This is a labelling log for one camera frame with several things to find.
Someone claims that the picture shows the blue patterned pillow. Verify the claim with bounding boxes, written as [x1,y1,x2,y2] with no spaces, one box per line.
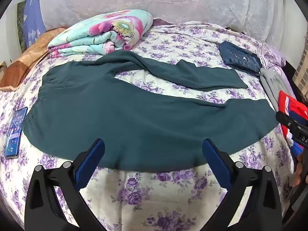
[23,0,47,49]

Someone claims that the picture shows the dark green pants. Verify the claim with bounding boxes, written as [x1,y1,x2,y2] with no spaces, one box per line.
[21,50,277,172]

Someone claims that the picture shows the red white blue garment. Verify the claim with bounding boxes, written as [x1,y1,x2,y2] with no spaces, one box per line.
[278,91,308,164]

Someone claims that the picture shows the blue smartphone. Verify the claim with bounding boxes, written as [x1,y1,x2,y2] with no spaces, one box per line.
[5,107,28,159]

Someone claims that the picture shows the folded blue jeans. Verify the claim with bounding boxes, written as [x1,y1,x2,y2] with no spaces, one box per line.
[218,41,263,74]

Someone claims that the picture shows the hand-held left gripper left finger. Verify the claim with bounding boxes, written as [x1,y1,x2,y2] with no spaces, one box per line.
[25,138,105,231]

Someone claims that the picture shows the person's right hand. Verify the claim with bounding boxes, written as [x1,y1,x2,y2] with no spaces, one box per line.
[292,153,308,187]

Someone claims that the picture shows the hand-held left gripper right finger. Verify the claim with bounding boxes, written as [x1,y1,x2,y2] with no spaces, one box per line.
[202,138,282,231]

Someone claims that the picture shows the orange brown pillow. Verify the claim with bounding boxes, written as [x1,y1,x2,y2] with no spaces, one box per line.
[0,26,69,92]

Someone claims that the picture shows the folded grey garment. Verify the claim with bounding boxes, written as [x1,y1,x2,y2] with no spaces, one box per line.
[259,67,296,111]

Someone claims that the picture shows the folded floral blanket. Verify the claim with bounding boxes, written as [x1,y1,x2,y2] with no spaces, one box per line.
[48,9,154,59]

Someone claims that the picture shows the white lace cover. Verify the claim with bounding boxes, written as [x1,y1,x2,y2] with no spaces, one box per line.
[40,0,295,50]

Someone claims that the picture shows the purple floral bedsheet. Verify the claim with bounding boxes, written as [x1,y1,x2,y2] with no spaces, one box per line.
[0,21,297,231]

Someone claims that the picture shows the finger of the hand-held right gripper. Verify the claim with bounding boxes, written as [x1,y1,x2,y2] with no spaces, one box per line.
[275,111,301,131]

